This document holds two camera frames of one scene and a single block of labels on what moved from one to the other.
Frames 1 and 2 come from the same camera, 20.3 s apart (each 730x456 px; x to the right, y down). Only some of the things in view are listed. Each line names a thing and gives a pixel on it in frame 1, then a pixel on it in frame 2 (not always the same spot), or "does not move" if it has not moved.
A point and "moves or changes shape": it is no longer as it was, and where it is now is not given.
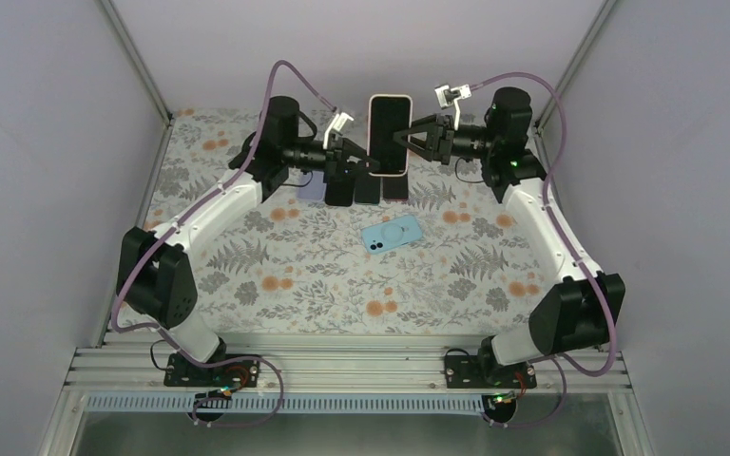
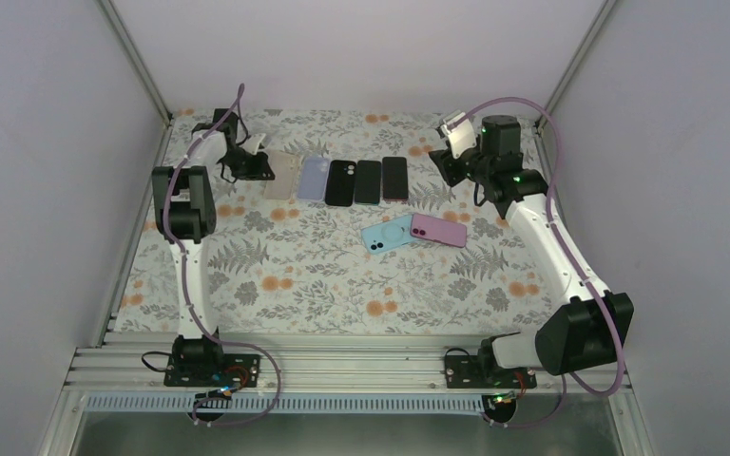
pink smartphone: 388,116 to 438,230
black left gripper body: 332,156 to 243,168
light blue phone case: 392,234 does not move
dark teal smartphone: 367,189 does not move
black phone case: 339,192 does not move
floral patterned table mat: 451,258 does not move
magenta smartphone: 394,188 does not move
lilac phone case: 316,189 does not move
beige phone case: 388,115 moves or changes shape
